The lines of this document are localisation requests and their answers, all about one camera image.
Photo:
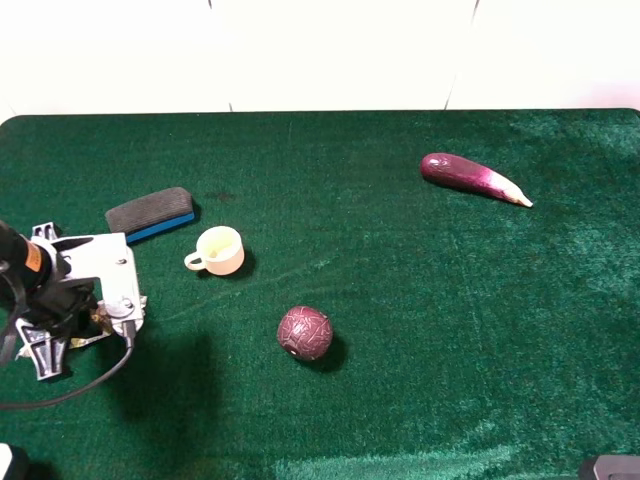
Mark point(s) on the dark red textured ball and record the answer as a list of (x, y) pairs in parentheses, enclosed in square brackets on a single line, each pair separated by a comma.
[(305, 333)]

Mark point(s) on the snack packet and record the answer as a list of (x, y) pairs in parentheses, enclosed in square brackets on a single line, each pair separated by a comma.
[(99, 319)]

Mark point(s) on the cream plastic cup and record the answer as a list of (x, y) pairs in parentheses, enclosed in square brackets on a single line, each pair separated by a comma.
[(219, 250)]

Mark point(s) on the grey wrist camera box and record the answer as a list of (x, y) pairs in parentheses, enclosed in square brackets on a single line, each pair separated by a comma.
[(108, 260)]

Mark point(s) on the green felt table cloth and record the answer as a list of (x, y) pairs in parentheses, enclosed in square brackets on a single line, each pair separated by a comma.
[(473, 338)]

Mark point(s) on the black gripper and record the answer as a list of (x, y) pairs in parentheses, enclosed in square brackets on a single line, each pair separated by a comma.
[(60, 305)]

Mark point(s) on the grey blue board eraser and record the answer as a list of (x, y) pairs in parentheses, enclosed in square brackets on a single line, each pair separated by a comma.
[(152, 214)]

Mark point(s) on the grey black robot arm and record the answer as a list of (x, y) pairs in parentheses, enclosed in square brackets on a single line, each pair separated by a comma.
[(21, 271)]

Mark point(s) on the purple toy eggplant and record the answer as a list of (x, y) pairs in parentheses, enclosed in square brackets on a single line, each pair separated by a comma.
[(457, 172)]

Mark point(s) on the dark grey object bottom right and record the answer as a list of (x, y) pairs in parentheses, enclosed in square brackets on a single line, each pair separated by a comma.
[(610, 467)]

